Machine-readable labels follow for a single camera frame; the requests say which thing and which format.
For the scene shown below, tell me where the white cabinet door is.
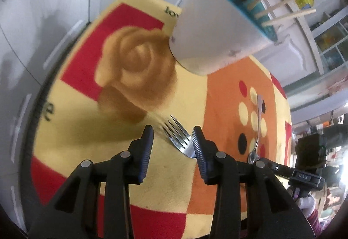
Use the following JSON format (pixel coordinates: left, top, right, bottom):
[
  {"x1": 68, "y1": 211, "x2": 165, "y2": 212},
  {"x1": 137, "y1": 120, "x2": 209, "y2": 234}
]
[{"x1": 254, "y1": 23, "x2": 317, "y2": 87}]

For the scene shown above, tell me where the metal spoon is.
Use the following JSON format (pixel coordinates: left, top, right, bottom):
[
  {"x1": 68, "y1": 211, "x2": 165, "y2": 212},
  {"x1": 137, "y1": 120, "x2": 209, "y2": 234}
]
[{"x1": 247, "y1": 94, "x2": 263, "y2": 164}]

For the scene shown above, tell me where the floral utensil holder cup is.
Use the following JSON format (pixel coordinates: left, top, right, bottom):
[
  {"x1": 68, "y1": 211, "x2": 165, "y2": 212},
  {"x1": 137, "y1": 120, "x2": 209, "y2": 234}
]
[{"x1": 169, "y1": 0, "x2": 278, "y2": 75}]

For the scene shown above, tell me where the colourful patterned table mat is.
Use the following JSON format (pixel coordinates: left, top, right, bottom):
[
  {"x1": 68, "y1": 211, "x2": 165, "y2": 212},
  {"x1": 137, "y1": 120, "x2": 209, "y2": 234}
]
[{"x1": 31, "y1": 0, "x2": 291, "y2": 238}]

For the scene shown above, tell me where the metal fork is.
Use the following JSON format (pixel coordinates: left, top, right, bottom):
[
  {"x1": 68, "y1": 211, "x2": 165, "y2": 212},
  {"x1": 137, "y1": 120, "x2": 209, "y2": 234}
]
[{"x1": 162, "y1": 115, "x2": 196, "y2": 159}]

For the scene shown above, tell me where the right gloved hand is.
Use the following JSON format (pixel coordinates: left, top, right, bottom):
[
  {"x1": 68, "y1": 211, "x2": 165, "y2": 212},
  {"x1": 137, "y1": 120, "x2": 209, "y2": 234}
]
[{"x1": 295, "y1": 194, "x2": 316, "y2": 218}]

